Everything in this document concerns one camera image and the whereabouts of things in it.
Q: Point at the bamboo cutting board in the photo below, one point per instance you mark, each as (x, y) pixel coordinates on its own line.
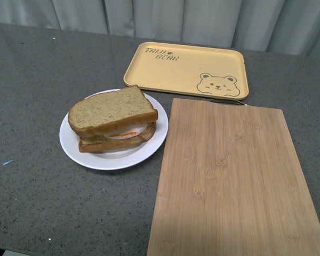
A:
(231, 184)

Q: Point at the white round plate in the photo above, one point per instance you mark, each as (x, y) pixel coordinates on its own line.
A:
(115, 160)

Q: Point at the bread slice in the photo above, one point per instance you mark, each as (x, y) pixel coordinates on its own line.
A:
(101, 143)
(110, 112)

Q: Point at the metal board handle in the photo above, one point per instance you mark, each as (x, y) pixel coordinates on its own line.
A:
(228, 102)

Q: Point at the grey curtain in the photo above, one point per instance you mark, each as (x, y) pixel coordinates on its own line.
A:
(289, 27)

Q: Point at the yellow bear tray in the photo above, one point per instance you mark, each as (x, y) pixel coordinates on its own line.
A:
(189, 70)

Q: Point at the white egg filling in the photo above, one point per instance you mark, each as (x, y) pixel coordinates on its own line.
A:
(126, 133)

